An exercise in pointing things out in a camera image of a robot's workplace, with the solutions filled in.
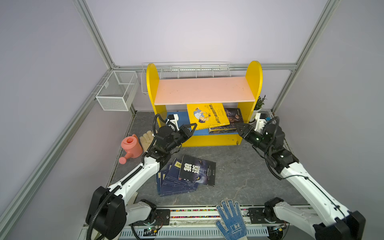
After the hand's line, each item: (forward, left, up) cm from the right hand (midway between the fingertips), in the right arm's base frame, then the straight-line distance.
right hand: (235, 126), depth 72 cm
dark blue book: (-21, +36, -28) cm, 50 cm away
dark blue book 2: (-16, +41, -28) cm, 52 cm away
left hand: (0, +18, -1) cm, 18 cm away
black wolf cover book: (-11, +19, -28) cm, 35 cm away
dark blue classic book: (-13, +32, -25) cm, 43 cm away
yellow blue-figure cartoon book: (+8, +13, -1) cm, 15 cm away
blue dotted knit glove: (-37, +1, -31) cm, 48 cm away
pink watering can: (-1, +57, -19) cm, 60 cm away
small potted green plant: (+32, -24, -14) cm, 42 cm away
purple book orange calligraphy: (+17, -4, -11) cm, 21 cm away
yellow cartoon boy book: (+8, +4, -13) cm, 16 cm away
